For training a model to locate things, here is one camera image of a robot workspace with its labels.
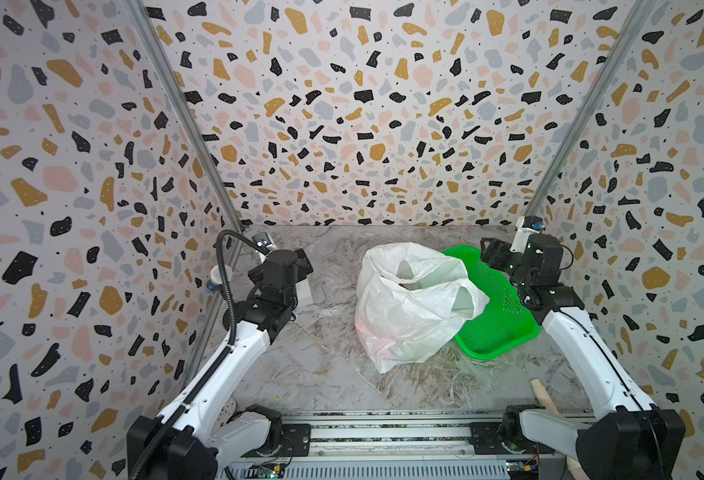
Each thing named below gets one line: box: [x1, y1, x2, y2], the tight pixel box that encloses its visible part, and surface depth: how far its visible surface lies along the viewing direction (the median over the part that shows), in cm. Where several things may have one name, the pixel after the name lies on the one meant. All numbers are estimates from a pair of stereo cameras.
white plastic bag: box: [354, 242, 490, 374], surface depth 83 cm
